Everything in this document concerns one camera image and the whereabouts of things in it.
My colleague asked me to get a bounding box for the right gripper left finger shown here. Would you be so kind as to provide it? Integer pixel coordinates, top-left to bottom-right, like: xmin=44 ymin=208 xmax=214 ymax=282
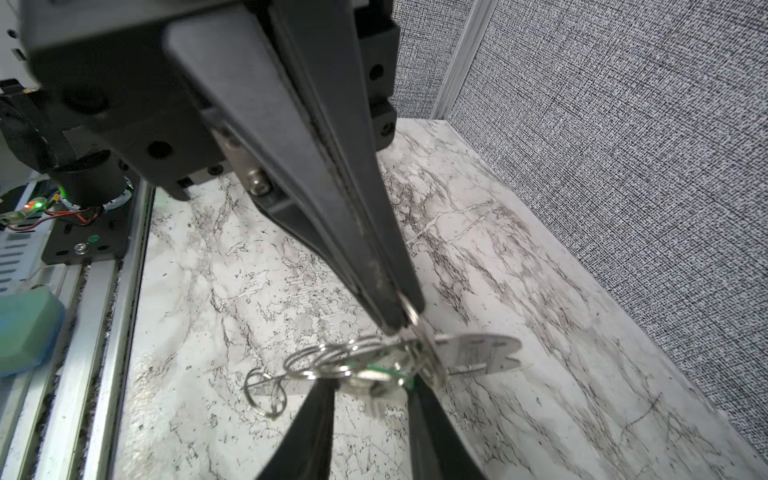
xmin=257 ymin=380 xmax=336 ymax=480

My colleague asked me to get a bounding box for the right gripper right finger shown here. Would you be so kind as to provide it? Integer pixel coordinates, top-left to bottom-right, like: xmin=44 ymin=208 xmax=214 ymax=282
xmin=408 ymin=376 xmax=486 ymax=479

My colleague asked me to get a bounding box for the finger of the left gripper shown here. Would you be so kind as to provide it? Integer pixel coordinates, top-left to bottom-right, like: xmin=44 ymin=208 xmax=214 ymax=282
xmin=269 ymin=1 xmax=425 ymax=315
xmin=163 ymin=5 xmax=406 ymax=335

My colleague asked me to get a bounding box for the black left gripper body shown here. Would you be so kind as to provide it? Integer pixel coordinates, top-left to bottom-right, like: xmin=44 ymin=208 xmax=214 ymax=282
xmin=17 ymin=0 xmax=402 ymax=202

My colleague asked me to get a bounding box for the green key tag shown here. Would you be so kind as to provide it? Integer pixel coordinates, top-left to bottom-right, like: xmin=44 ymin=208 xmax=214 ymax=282
xmin=351 ymin=361 xmax=414 ymax=389

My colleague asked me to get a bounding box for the silver split ring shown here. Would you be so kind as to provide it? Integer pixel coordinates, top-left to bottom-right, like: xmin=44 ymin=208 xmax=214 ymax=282
xmin=283 ymin=335 xmax=421 ymax=382
xmin=242 ymin=367 xmax=290 ymax=420

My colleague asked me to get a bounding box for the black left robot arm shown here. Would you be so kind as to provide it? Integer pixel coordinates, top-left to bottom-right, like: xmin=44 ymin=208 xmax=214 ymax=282
xmin=1 ymin=1 xmax=425 ymax=335

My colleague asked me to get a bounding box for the teal green sponge block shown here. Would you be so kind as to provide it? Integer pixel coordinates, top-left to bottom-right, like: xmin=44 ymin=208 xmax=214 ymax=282
xmin=1 ymin=287 xmax=65 ymax=378

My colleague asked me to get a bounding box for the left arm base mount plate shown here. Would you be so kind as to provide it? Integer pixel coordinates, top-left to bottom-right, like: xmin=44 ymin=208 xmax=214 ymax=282
xmin=41 ymin=177 xmax=137 ymax=265

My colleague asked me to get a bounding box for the aluminium front rail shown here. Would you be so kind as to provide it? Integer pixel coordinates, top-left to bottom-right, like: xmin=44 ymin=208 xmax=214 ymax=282
xmin=1 ymin=182 xmax=154 ymax=479

